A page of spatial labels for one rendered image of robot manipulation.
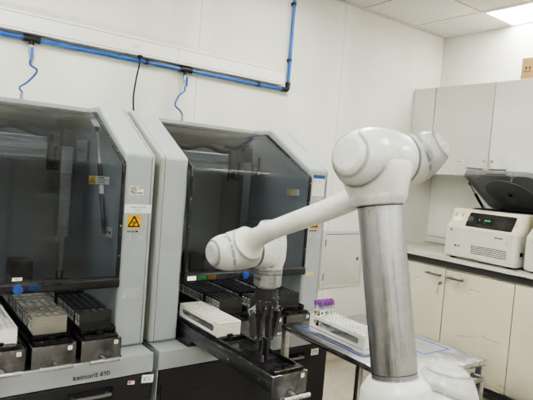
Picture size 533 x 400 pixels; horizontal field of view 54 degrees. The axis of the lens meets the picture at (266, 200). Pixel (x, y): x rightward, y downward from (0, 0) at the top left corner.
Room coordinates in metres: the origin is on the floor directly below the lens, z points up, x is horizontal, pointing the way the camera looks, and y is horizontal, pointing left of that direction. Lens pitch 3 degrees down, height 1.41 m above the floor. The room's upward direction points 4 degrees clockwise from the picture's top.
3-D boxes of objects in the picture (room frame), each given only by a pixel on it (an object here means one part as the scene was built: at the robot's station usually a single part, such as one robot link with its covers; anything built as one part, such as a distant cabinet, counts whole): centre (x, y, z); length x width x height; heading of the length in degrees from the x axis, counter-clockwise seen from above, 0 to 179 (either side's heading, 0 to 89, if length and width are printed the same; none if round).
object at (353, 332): (1.89, -0.32, 0.85); 0.30 x 0.10 x 0.06; 34
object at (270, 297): (1.65, -0.02, 1.00); 0.08 x 0.07 x 0.09; 126
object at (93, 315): (1.80, 0.56, 0.85); 0.12 x 0.02 x 0.06; 127
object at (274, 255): (1.64, -0.01, 1.18); 0.13 x 0.11 x 0.16; 134
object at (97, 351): (1.98, 0.70, 0.78); 0.73 x 0.14 x 0.09; 36
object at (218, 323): (1.96, 0.18, 0.83); 0.30 x 0.10 x 0.06; 36
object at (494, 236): (3.76, -1.72, 1.22); 0.62 x 0.56 x 0.64; 125
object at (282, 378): (1.81, 0.08, 0.78); 0.73 x 0.14 x 0.09; 36
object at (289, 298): (2.31, -0.13, 0.85); 0.12 x 0.02 x 0.06; 125
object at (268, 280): (1.65, -0.02, 1.07); 0.09 x 0.09 x 0.06
